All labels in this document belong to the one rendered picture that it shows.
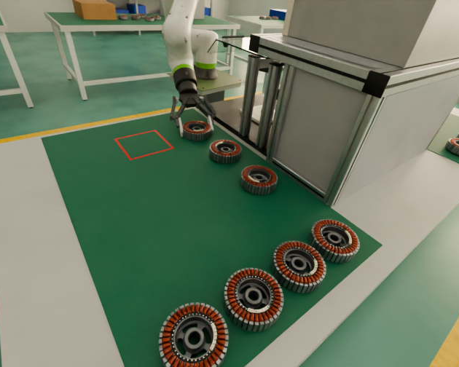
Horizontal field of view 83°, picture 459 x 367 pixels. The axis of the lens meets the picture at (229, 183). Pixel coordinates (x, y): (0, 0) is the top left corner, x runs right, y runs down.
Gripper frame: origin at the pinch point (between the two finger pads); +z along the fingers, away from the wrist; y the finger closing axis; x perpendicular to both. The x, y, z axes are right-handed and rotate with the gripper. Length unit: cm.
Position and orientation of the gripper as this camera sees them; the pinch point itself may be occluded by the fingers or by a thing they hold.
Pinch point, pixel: (196, 129)
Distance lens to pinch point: 103.4
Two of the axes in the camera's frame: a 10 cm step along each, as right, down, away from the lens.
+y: -9.4, 1.4, -3.1
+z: 2.4, 9.3, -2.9
